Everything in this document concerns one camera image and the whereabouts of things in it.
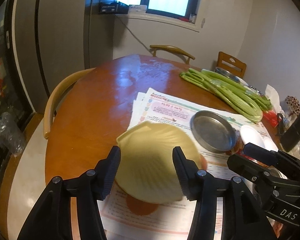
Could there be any window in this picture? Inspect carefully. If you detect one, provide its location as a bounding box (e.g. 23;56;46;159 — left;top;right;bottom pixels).
115;0;204;32

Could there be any orange plastic plate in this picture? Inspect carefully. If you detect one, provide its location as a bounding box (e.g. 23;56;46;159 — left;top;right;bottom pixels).
125;154;208;216

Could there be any celery bunch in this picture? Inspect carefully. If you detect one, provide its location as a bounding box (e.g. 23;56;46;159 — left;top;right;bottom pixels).
200;69;273;111
179;68;263;123

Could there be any grey refrigerator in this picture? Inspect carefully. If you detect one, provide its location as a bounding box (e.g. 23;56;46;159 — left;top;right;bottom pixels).
10;0;114;113

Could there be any curved wooden chair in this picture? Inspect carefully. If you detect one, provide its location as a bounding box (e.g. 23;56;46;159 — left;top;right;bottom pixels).
149;45;196;64

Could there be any yellow shell-shaped plate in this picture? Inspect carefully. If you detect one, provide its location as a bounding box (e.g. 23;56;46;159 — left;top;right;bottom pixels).
115;121;204;204

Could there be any celery bunch front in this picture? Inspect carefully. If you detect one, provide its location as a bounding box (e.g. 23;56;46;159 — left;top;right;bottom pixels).
179;68;263;123

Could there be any red tissue box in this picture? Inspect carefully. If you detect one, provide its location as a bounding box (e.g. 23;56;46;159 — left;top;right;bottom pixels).
264;85;285;128

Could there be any black thermos bottle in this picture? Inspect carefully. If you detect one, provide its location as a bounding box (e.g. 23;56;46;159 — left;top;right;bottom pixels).
280;114;300;152

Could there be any small steel bowl background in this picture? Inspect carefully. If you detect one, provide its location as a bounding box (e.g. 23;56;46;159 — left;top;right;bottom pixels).
215;67;240;83

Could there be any celery bunch back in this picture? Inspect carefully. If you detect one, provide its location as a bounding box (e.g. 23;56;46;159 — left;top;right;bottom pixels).
200;69;273;111

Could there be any wooden chair backrest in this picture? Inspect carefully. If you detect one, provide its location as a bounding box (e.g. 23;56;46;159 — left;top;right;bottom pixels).
217;51;247;78

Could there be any steel pan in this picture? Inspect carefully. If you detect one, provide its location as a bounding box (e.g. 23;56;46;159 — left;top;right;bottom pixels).
190;111;237;154

